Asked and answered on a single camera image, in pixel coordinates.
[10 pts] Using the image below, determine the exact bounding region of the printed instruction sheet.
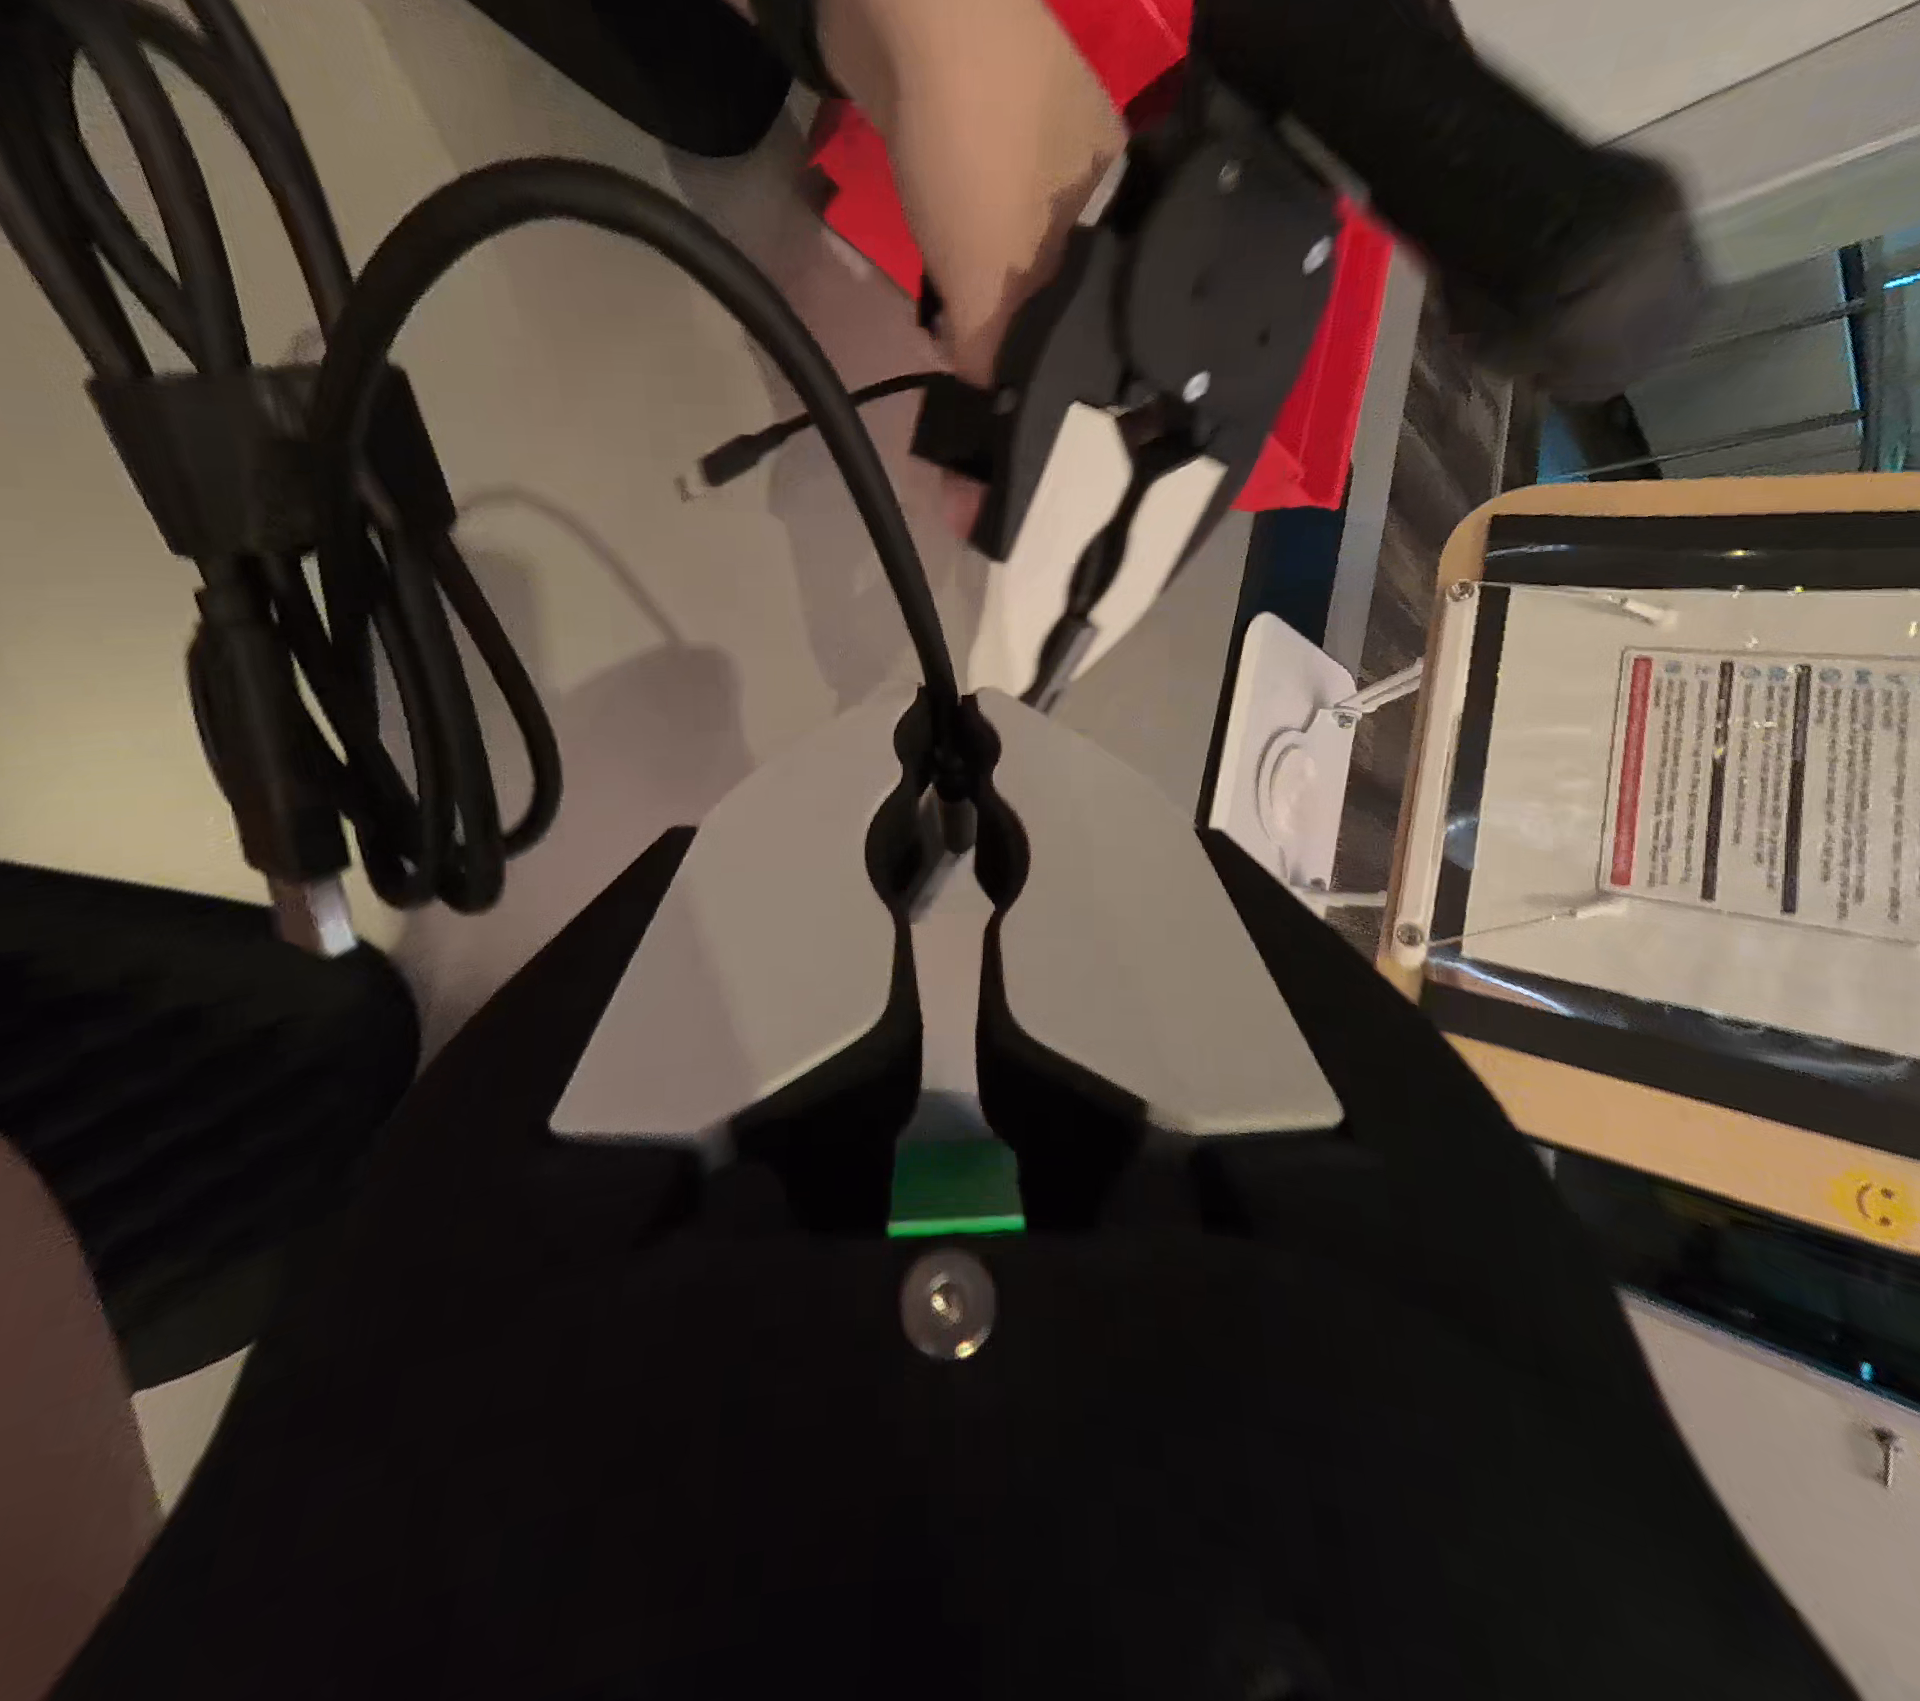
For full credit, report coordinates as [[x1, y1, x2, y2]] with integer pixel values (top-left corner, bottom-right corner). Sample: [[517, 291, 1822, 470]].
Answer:
[[1597, 648, 1920, 945]]

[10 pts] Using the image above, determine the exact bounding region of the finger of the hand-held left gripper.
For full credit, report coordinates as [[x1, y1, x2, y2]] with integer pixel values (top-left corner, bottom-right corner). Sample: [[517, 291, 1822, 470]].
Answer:
[[982, 408, 1151, 687], [1050, 456, 1232, 699]]

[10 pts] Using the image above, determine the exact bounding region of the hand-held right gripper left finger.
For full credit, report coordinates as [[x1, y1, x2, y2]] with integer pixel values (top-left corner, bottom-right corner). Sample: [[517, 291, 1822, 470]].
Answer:
[[547, 684, 962, 1171]]

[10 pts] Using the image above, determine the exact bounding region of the short black USB cable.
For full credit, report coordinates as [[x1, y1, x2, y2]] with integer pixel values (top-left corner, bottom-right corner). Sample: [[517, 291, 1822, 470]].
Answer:
[[678, 370, 1108, 709]]

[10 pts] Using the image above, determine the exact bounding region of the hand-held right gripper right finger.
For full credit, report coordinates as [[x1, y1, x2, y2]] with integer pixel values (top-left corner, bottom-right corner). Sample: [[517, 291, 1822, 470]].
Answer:
[[967, 684, 1349, 1148]]

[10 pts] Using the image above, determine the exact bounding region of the green plastic bin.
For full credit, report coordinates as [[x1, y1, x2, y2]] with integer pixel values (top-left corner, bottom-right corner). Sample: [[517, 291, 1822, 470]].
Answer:
[[884, 1139, 1031, 1240]]

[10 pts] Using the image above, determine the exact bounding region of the wooden board with clear cover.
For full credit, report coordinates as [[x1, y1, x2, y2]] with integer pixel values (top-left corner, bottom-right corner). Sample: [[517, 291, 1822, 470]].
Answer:
[[1380, 473, 1920, 1261]]

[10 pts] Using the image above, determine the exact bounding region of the thick black usb-c cable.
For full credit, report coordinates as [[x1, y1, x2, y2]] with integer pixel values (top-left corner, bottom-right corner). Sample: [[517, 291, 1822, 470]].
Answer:
[[0, 0, 993, 961]]

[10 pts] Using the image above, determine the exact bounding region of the person's left hand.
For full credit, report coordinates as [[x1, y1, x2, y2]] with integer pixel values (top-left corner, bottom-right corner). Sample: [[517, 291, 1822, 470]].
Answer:
[[837, 0, 1131, 386]]

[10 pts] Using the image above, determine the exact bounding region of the yellow smiley sticker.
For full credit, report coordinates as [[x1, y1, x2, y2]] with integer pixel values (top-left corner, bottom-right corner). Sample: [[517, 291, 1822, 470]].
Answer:
[[1822, 1169, 1920, 1251]]

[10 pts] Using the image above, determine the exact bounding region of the person's leg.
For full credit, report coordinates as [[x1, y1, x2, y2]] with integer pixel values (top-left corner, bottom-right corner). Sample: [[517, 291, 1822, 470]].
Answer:
[[0, 1130, 161, 1701]]

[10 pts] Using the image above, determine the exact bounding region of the white moulded tray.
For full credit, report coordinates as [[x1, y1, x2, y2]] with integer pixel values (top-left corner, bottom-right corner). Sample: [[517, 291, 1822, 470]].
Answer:
[[1206, 611, 1429, 900]]

